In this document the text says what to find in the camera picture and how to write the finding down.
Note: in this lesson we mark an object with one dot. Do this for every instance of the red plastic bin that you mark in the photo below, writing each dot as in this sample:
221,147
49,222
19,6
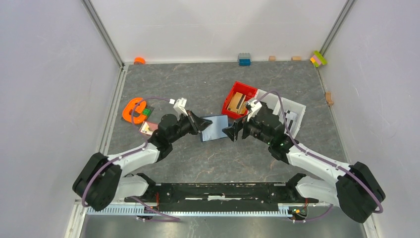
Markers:
249,92

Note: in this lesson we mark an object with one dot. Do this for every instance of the green pink toy brick stack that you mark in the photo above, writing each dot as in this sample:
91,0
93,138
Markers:
317,59

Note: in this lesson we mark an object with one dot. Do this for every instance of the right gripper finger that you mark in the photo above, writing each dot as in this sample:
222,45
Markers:
232,131
245,130

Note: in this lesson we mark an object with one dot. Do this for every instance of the orange round cap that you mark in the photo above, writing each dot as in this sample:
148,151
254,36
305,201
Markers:
139,60

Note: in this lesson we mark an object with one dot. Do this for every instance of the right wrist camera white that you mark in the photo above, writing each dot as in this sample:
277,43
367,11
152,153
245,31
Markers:
253,107

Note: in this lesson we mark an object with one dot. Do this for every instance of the black white cards in bin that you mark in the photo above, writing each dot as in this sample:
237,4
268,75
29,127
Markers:
291,120

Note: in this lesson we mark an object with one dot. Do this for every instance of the flat tan wooden block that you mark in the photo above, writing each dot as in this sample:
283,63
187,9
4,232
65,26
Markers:
296,58

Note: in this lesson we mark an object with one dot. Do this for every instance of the blue grey toy brick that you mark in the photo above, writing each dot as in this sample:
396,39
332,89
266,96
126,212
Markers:
244,59

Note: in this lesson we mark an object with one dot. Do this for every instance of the white plastic bin right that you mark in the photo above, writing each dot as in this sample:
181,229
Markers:
300,109

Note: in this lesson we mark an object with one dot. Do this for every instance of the white plastic bin left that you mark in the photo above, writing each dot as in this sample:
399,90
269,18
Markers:
271,100

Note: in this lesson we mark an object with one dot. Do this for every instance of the orange plastic letter shape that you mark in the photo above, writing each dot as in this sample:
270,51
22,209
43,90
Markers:
133,112

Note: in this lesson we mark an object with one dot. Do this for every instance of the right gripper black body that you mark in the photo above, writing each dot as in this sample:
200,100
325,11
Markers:
256,131

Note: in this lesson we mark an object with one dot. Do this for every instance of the navy blue card holder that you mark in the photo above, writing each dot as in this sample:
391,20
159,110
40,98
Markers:
214,131

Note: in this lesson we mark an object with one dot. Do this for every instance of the green toy block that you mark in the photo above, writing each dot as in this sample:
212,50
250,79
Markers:
146,112

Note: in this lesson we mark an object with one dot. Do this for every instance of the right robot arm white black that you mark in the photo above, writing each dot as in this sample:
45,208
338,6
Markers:
353,188

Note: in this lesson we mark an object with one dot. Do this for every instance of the curved tan wooden piece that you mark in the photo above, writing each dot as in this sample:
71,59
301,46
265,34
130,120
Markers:
328,98

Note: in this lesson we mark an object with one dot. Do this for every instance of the white plastic bin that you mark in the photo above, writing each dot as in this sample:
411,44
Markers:
300,109
271,100

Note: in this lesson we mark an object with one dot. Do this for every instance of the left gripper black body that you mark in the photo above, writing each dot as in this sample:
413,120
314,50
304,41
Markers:
185,126

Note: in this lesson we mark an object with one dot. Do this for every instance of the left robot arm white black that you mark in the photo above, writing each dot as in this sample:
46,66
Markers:
105,178

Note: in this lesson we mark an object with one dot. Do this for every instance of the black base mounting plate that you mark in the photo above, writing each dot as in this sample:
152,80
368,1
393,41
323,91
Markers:
222,197

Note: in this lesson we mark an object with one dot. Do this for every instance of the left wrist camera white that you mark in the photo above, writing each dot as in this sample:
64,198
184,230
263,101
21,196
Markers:
179,106

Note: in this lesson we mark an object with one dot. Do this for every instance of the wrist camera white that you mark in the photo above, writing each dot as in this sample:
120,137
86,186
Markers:
179,106
253,107

